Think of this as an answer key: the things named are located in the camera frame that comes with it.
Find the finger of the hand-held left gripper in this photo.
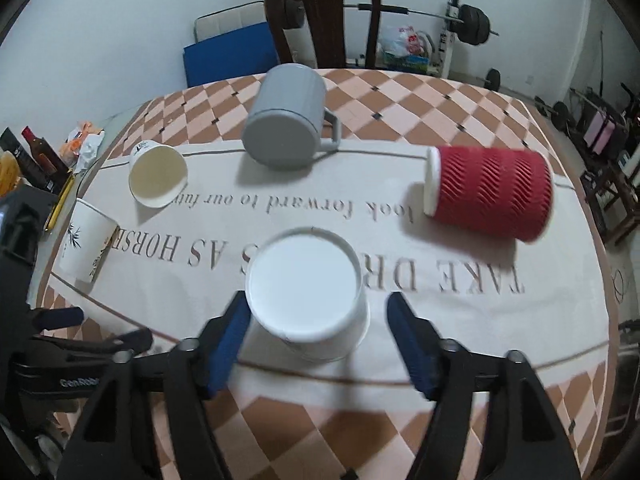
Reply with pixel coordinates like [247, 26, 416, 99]
[30, 328, 154, 362]
[30, 306, 86, 334]

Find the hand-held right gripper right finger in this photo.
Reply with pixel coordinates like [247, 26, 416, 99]
[386, 291, 583, 480]

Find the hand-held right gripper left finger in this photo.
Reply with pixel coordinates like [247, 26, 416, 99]
[57, 290, 253, 480]

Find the large white paper cup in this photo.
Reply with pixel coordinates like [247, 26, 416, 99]
[245, 227, 371, 364]

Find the plant print white paper cup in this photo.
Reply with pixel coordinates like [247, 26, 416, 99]
[57, 198, 120, 285]

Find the small white paper cup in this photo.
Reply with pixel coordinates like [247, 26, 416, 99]
[128, 140, 190, 209]

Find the red ribbed paper cup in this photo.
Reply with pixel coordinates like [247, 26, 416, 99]
[424, 145, 555, 244]

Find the yellow pencil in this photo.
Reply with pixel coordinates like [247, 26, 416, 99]
[45, 175, 77, 234]

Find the brown bottle red cap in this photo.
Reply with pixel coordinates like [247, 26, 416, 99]
[21, 126, 69, 177]

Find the white lettered table runner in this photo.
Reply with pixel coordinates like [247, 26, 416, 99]
[47, 136, 612, 390]

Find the orange snack packet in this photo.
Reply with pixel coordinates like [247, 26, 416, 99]
[60, 120, 107, 169]

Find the grey mug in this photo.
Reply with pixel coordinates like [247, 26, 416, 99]
[241, 63, 344, 171]

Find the wooden rack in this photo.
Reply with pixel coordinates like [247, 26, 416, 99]
[569, 82, 640, 247]

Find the blue mat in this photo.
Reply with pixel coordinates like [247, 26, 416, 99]
[183, 21, 280, 89]

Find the pink bag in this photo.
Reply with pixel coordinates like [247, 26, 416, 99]
[584, 109, 617, 155]

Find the plastic bag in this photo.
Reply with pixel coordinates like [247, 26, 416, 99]
[378, 24, 435, 74]

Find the white padded board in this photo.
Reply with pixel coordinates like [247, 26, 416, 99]
[193, 0, 266, 44]

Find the black barbell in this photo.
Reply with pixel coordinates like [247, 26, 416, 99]
[282, 0, 501, 45]

